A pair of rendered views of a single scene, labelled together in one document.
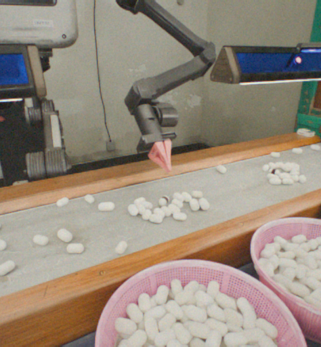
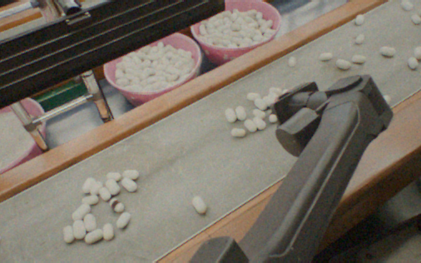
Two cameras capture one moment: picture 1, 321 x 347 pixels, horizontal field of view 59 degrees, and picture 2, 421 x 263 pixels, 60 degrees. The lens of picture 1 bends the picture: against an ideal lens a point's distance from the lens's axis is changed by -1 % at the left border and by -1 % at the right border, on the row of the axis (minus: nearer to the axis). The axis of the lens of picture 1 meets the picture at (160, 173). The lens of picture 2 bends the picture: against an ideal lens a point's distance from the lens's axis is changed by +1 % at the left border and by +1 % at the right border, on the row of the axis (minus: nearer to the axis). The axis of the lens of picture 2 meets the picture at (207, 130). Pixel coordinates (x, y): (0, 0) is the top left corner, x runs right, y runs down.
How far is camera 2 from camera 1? 1.25 m
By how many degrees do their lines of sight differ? 108
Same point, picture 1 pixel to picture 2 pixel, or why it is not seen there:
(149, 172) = not seen: hidden behind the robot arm
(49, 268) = (334, 47)
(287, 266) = (176, 68)
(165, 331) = (250, 29)
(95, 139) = not seen: outside the picture
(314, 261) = (157, 70)
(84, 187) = not seen: hidden behind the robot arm
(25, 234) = (381, 67)
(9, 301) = (331, 18)
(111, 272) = (287, 37)
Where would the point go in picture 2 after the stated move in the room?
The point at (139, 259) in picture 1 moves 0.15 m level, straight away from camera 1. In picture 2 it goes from (274, 47) to (291, 82)
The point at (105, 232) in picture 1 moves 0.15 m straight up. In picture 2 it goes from (314, 78) to (323, 27)
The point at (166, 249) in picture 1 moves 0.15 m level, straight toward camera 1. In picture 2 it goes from (258, 55) to (250, 23)
